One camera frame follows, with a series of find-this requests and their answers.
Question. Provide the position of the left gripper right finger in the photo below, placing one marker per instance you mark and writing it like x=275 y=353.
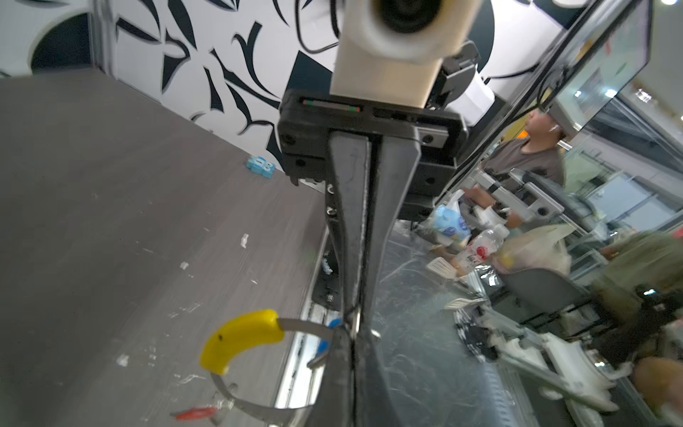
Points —
x=372 y=401

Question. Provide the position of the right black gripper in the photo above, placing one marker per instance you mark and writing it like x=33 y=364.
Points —
x=307 y=120

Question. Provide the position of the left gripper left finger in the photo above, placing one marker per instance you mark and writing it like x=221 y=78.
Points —
x=334 y=404

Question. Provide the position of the red key tag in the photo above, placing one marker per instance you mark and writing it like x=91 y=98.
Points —
x=196 y=414

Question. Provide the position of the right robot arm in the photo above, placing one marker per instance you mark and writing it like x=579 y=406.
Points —
x=459 y=89

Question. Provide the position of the light blue toy block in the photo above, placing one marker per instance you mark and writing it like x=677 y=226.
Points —
x=261 y=166

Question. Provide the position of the person in grey shirt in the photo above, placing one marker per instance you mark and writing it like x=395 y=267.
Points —
x=537 y=153

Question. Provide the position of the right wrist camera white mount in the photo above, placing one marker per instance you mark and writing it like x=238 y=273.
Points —
x=392 y=51

